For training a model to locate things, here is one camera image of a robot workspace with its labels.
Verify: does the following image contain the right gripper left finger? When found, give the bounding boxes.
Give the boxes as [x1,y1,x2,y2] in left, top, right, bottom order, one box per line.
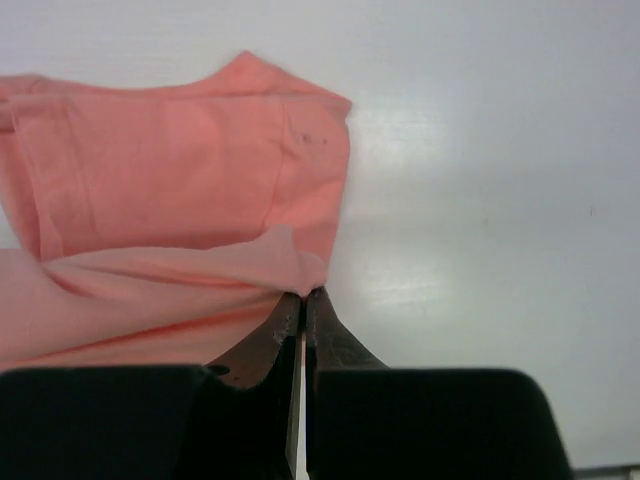
[203,293,300,479]

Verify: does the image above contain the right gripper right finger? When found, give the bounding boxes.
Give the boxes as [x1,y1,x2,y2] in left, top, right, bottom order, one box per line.
[304,287,388,479]

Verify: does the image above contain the pink t shirt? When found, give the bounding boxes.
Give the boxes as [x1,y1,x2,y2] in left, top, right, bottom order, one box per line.
[1,52,351,370]

